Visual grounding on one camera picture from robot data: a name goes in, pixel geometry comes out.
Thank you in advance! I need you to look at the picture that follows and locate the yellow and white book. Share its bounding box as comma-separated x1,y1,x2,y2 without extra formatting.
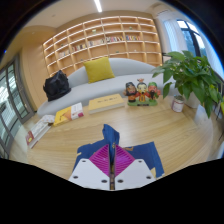
53,101,85,127

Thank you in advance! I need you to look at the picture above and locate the colourful figurine group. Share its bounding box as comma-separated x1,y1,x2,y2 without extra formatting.
124,78,162,107

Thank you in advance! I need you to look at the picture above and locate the plain yellow book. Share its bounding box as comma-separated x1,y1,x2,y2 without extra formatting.
87,93,126,115

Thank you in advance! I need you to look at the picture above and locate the blue printed towel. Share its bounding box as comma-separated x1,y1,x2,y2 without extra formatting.
72,123,166,179

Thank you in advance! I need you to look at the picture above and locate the long ceiling light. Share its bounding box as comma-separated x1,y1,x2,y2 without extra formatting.
93,0,103,13

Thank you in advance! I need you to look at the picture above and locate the green potted plant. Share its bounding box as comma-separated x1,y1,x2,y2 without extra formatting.
151,50,224,119

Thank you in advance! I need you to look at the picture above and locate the wooden wall shelf unit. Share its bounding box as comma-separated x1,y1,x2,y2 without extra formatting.
42,15,164,78

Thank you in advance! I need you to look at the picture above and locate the dark-framed window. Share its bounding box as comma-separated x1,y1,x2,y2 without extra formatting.
176,19,214,68

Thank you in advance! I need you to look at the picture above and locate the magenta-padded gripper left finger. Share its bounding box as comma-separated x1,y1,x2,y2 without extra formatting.
68,143,112,191

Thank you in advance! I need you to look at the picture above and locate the glass door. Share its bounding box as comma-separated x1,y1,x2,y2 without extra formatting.
0,56,34,159

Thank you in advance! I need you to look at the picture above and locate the grey curved sofa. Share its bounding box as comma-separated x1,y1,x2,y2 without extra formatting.
36,57,174,118

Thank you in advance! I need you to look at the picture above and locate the red and white book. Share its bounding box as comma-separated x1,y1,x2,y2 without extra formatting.
25,114,56,149

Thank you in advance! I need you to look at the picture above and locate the black bag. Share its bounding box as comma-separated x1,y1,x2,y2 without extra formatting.
42,69,72,102

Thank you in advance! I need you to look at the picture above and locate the yellow cushion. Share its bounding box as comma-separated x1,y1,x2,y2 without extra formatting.
82,56,116,84

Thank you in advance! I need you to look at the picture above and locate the small white and red cup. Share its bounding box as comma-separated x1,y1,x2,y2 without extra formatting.
171,94,186,114

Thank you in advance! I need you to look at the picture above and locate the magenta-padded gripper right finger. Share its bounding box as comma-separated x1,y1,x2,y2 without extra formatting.
111,143,157,191

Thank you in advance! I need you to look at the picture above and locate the white air conditioner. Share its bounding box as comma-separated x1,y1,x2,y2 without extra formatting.
155,8,173,18

